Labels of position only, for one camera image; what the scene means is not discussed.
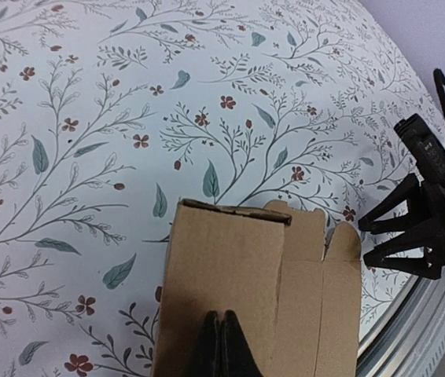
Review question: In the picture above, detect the brown cardboard box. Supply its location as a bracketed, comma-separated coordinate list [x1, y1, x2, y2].
[152, 199, 362, 376]

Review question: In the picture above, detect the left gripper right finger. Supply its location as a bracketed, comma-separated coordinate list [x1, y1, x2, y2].
[220, 310, 263, 377]

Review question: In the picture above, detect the floral patterned table mat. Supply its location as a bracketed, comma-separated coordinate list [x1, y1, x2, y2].
[0, 1, 443, 376]

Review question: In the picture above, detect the aluminium front rail frame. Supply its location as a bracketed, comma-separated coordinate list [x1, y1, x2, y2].
[355, 273, 445, 376]

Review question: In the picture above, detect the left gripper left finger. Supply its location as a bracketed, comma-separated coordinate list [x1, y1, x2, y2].
[182, 311, 221, 377]

